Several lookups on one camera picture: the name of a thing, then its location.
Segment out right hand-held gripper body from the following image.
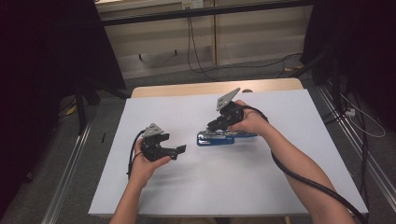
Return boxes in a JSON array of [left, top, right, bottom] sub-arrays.
[[214, 87, 247, 130]]

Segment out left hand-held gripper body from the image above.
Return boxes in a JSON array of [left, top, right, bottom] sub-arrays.
[[140, 122, 179, 163]]

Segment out blue stapler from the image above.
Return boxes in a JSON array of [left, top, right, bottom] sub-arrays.
[[196, 129, 259, 147]]

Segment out person's left hand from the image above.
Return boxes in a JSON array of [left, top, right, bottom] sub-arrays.
[[128, 138, 173, 189]]

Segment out person's right hand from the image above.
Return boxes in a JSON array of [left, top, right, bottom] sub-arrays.
[[228, 99, 273, 138]]

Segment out white table sheet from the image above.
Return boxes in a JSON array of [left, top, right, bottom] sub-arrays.
[[87, 89, 369, 218]]

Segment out wooden table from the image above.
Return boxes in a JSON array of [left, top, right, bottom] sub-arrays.
[[130, 77, 304, 99]]

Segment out black metal stand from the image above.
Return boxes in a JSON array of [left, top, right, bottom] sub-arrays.
[[74, 77, 132, 136]]

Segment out pale wooden cabinet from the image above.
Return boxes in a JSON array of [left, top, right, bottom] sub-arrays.
[[94, 0, 314, 80]]

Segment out black horizontal bar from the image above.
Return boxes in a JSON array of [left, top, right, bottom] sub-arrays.
[[101, 0, 314, 27]]

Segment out black curtain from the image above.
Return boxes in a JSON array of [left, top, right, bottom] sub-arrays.
[[300, 0, 396, 133], [0, 0, 127, 218]]

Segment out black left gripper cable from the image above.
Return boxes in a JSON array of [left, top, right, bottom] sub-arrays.
[[126, 129, 148, 180]]

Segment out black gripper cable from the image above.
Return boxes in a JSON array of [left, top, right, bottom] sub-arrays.
[[239, 105, 369, 224], [126, 129, 148, 180]]

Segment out black floor cable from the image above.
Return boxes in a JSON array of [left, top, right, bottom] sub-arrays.
[[199, 51, 304, 79]]

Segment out black hanging cables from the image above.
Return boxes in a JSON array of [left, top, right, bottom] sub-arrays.
[[186, 17, 219, 82]]

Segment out aluminium floor rail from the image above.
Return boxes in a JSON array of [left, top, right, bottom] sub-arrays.
[[40, 119, 94, 224], [317, 85, 396, 213]]

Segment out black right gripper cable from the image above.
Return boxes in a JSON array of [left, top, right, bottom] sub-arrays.
[[239, 105, 369, 224]]

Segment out white wall socket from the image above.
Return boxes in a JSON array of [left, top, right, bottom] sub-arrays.
[[181, 0, 205, 10]]

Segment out black cable bundle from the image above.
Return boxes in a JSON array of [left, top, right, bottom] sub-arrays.
[[320, 77, 374, 224]]

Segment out white cable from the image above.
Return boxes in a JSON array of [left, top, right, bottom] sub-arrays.
[[339, 92, 387, 139]]

